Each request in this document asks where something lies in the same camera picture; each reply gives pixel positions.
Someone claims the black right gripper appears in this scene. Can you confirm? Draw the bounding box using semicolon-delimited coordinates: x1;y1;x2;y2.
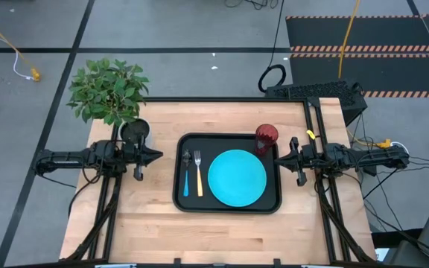
273;135;326;188

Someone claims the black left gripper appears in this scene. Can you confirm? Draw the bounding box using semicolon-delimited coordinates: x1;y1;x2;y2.
120;134;165;182

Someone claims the red faceted plastic cup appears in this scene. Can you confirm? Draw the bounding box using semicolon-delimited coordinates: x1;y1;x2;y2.
254;123;280;157

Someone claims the spoon with blue handle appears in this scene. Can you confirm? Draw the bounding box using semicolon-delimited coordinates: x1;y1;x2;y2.
181;148;194;198

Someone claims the fork with orange handle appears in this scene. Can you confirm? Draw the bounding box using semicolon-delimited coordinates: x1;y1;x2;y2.
193;149;205;198

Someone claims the teal round plate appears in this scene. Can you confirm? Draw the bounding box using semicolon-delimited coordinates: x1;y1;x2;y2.
206;148;268;208

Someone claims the black rectangular serving tray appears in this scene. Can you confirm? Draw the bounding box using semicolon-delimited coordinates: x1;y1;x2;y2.
171;132;284;215

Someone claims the white plant pot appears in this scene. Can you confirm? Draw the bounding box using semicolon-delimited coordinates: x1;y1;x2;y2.
117;118;153;150

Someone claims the black perforated computer case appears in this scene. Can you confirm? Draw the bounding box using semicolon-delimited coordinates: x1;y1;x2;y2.
264;79;369;127

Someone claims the green leafy plant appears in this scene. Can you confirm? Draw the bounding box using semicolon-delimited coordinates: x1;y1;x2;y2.
66;57;151;128

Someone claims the black hazard-striped floor mat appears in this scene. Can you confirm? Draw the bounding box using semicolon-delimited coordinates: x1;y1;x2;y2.
285;13;429;54
289;53;429;99

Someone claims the black aluminium table frame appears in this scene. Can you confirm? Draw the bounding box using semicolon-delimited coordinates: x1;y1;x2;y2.
64;96;378;268

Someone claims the black hanging cable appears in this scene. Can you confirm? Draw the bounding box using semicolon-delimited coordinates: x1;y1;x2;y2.
257;0;287;95

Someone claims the yellow hanging cable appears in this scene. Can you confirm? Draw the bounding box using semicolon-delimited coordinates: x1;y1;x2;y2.
337;0;361;80

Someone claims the white floor cable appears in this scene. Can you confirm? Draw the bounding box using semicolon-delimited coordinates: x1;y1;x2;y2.
0;0;35;80

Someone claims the yellow floor cable with plug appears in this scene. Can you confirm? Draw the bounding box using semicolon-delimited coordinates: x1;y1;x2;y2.
0;11;42;83

